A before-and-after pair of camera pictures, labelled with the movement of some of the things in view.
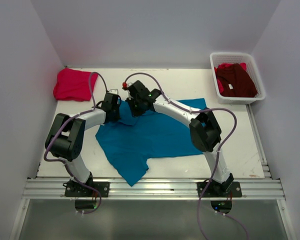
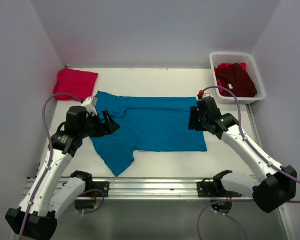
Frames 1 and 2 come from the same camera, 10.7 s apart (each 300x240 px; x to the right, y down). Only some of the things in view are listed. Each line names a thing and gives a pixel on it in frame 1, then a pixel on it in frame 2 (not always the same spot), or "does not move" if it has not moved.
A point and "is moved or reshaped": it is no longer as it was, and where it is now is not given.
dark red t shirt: [235, 81] does not move
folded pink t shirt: [74, 85] does not move
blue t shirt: [133, 140] is moved or reshaped
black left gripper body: [115, 115] to [101, 124]
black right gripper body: [135, 108] to [197, 119]
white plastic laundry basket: [220, 58] does not move
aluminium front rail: [153, 189] does not move
